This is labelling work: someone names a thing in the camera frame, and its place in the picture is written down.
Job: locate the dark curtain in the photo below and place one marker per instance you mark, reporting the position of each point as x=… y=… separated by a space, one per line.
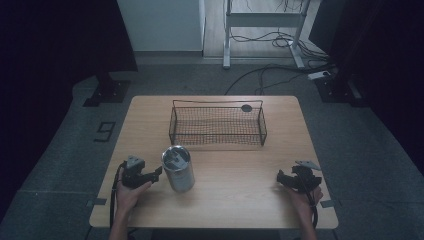
x=383 y=50
x=50 y=50

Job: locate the silver metal cup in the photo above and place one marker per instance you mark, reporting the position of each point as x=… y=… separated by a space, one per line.
x=178 y=170

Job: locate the white cabinet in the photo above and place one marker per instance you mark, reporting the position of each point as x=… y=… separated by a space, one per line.
x=163 y=25

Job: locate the black round table grommet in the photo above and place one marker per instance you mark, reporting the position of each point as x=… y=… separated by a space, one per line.
x=246 y=108

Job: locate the black stand base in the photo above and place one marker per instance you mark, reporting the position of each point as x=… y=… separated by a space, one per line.
x=108 y=91
x=336 y=90

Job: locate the white metal desk frame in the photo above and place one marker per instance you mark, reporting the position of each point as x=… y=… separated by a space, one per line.
x=263 y=20

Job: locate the white power strip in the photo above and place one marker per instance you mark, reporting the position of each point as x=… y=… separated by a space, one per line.
x=318 y=75

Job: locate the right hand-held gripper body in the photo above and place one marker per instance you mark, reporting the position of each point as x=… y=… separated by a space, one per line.
x=305 y=178

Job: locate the grey tape tab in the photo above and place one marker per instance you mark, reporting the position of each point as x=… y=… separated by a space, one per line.
x=98 y=201
x=328 y=203

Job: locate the person's left hand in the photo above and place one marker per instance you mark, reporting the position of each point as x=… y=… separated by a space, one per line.
x=128 y=196

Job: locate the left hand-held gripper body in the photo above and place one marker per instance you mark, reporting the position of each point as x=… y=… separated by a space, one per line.
x=133 y=173

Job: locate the person's right hand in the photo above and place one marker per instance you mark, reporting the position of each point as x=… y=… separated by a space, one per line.
x=304 y=201

